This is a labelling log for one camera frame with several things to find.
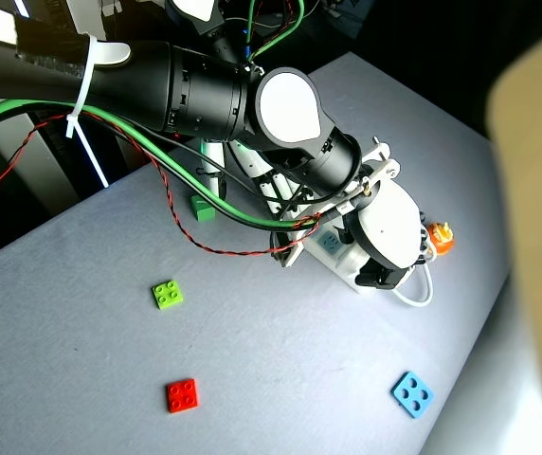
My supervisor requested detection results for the white power strip cable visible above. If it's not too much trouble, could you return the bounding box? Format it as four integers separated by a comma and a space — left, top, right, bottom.
391, 210, 438, 308

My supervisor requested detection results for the orange toy figure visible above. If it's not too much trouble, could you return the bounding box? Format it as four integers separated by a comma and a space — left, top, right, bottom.
425, 221, 456, 257

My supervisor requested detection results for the green number cube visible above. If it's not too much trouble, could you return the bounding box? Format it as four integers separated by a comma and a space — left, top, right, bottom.
190, 192, 216, 223

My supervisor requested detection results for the blue foam block with holes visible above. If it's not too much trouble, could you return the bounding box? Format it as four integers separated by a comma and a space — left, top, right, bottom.
389, 371, 436, 419

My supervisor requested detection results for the red black twisted wire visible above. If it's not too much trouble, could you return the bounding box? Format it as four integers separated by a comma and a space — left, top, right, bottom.
0, 116, 323, 258

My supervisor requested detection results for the beige blurred panel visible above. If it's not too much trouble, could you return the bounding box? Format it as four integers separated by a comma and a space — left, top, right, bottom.
486, 18, 542, 455

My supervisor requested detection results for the green cable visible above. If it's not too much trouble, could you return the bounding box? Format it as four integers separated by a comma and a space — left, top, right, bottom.
0, 100, 322, 232
245, 0, 306, 63

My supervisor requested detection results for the white zip tie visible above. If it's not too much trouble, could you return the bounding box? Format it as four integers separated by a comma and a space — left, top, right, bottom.
64, 33, 133, 139

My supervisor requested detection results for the green toy brick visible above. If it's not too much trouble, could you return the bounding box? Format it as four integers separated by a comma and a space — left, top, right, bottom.
151, 279, 185, 311

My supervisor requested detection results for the red toy brick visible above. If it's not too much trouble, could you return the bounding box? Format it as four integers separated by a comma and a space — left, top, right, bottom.
165, 377, 201, 414

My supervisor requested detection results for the white power strip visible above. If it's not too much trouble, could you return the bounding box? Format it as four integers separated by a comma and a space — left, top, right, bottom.
306, 227, 395, 295

